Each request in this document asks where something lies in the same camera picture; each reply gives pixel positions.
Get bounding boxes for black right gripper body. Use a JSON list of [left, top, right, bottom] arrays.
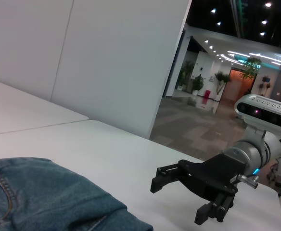
[[178, 154, 248, 201]]

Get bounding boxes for orange wooden door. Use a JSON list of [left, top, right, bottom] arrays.
[[221, 67, 255, 106]]

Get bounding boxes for tall leafy green tree plant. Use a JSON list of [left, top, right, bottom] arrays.
[[239, 56, 263, 81]]

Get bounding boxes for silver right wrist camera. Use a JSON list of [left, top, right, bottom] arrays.
[[234, 94, 281, 132]]

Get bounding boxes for bushy potted plant white pot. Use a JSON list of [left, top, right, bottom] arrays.
[[191, 74, 205, 96]]

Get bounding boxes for spiky potted plant tall stem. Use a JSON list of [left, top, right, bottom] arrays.
[[213, 71, 231, 102]]

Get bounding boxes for small wall shelf plants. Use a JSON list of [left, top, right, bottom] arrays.
[[258, 75, 271, 95]]

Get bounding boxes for blue denim shorts with embroidery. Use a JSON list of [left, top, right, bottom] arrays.
[[0, 157, 154, 231]]

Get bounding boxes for silver cable connector plug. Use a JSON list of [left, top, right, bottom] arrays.
[[236, 174, 259, 187]]

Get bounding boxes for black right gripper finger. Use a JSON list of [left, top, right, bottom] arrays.
[[150, 161, 187, 193], [194, 189, 238, 226]]

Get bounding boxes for red floor sign stand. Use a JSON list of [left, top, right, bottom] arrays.
[[201, 89, 212, 105]]

